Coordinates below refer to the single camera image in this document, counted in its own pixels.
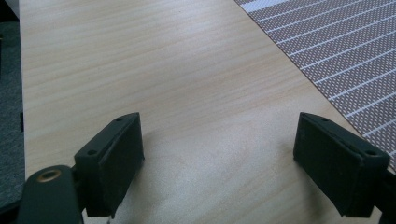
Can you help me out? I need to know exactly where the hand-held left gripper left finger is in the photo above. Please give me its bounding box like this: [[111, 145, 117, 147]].
[[74, 112, 145, 218]]

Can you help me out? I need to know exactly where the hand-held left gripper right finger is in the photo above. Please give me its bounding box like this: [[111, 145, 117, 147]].
[[292, 112, 390, 218]]

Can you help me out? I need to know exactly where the striped brown white placemat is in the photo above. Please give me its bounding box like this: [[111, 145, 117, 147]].
[[233, 0, 396, 173]]

